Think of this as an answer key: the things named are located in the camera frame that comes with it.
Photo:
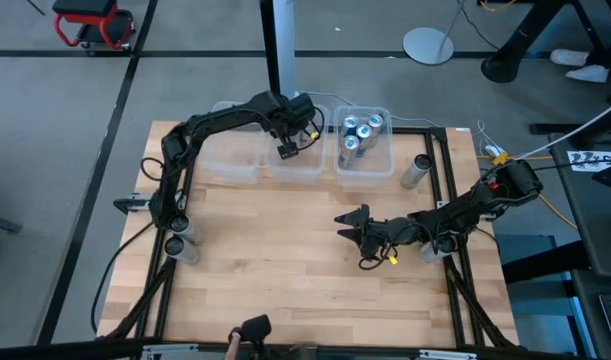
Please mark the red black rolling stool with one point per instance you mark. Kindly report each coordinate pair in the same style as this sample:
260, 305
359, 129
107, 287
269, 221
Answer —
85, 7

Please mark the black desk foot bar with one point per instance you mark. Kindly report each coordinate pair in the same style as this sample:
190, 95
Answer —
545, 262

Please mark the grey round floor stand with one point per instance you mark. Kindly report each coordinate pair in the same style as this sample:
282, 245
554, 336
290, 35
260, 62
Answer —
427, 46

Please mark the clear plastic bin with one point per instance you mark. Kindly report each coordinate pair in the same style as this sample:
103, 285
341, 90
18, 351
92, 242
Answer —
297, 170
230, 160
375, 160

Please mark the white power adapter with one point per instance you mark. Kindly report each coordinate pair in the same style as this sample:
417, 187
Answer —
492, 149

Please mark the grey chair leg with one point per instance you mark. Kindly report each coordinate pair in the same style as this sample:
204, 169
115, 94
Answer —
2, 223

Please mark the black aluminium table frame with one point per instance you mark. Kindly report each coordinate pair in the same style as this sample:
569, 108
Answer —
437, 134

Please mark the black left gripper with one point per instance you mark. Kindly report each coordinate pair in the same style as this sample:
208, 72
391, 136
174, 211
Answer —
297, 110

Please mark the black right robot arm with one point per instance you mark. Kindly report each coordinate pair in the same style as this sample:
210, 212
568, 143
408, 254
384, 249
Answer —
465, 210

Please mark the black horizontal crossbar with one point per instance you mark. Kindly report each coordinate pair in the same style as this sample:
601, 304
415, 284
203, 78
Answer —
85, 350

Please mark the silver metal bracket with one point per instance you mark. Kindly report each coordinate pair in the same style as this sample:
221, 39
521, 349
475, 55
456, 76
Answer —
441, 204

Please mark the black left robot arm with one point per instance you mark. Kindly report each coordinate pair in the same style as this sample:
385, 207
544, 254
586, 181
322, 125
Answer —
220, 117

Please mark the black desk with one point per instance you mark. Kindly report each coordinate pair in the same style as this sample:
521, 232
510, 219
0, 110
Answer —
595, 225

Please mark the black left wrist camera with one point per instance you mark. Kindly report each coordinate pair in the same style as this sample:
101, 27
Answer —
288, 150

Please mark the grey black support column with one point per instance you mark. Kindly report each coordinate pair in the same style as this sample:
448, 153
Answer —
285, 40

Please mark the white paper label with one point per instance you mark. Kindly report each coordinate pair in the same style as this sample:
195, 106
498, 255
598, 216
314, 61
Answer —
585, 162

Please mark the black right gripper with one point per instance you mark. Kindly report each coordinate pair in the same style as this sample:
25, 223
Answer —
385, 235

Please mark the black desk leg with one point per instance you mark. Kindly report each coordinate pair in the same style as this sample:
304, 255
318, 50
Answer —
505, 65

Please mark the person's white shoe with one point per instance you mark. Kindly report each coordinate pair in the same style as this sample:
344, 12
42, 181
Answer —
587, 74
570, 57

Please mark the black table clamp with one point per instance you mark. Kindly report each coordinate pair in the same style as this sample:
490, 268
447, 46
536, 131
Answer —
130, 204

